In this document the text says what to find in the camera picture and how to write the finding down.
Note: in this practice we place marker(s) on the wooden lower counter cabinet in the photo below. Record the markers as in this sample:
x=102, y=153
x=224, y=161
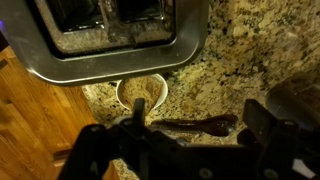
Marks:
x=40, y=126

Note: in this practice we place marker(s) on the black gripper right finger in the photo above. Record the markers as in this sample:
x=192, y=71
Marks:
x=263, y=123

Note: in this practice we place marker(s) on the white ceramic bowl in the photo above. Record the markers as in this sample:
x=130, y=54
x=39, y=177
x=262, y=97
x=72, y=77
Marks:
x=164, y=95

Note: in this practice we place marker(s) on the stainless steel two-slot toaster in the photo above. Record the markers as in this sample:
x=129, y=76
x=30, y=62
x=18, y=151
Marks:
x=186, y=43

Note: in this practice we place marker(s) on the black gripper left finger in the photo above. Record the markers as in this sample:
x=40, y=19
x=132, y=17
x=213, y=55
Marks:
x=139, y=111

